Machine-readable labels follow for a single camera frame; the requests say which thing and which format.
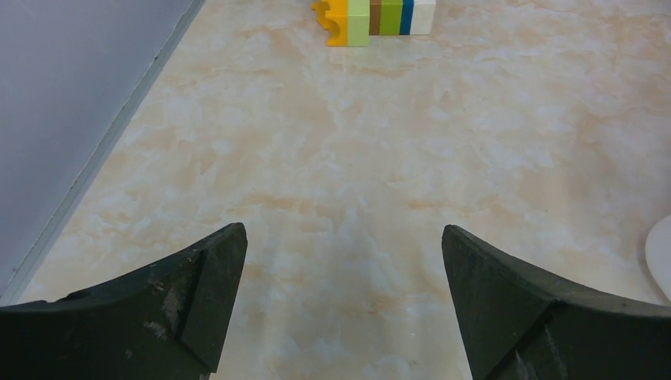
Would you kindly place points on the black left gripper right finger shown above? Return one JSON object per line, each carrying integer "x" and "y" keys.
{"x": 519, "y": 321}

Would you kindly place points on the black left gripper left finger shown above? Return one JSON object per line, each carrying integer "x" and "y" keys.
{"x": 165, "y": 320}

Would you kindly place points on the white plastic dish rack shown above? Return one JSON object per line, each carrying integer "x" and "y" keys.
{"x": 657, "y": 254}

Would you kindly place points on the striped colourful toy block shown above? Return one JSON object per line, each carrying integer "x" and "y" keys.
{"x": 351, "y": 23}

